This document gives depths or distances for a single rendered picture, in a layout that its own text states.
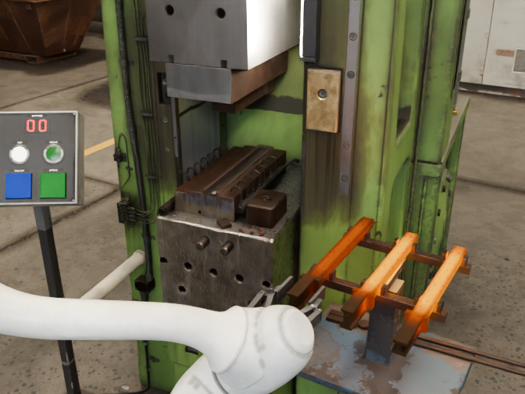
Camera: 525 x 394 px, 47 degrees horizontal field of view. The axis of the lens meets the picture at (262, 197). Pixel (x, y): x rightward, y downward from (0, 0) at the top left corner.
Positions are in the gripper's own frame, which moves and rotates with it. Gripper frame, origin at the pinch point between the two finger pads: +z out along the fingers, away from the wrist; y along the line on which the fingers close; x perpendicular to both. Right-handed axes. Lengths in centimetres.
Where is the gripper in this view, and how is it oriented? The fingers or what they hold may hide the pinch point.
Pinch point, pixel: (301, 293)
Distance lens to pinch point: 129.1
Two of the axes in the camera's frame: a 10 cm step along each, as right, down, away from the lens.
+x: 0.0, -9.1, -4.2
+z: 5.0, -3.7, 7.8
